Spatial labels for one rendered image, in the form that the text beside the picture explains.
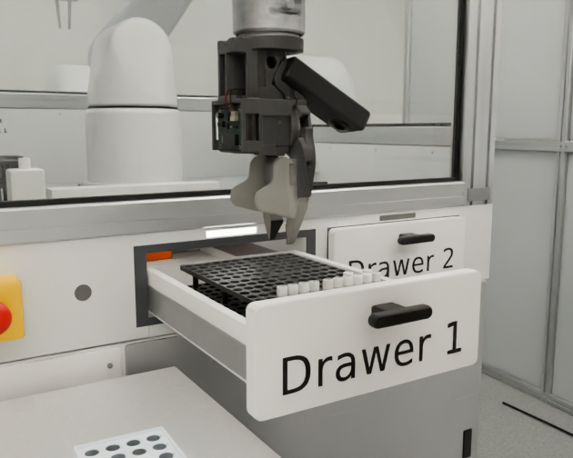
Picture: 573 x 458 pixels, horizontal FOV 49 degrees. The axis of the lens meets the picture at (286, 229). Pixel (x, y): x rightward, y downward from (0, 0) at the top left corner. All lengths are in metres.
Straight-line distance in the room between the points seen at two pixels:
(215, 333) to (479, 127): 0.70
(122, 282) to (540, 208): 2.08
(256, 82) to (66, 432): 0.42
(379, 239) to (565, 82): 1.68
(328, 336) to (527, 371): 2.30
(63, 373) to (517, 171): 2.23
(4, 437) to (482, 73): 0.95
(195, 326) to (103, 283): 0.17
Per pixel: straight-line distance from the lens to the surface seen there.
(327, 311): 0.61
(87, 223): 0.85
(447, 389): 1.28
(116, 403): 0.81
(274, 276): 0.81
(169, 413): 0.77
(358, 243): 1.03
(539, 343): 2.81
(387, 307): 0.63
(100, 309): 0.88
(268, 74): 0.66
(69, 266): 0.85
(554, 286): 2.68
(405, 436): 1.24
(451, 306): 0.72
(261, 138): 0.63
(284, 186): 0.65
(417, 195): 1.13
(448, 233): 1.16
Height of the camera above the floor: 1.08
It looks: 9 degrees down
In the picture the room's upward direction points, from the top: straight up
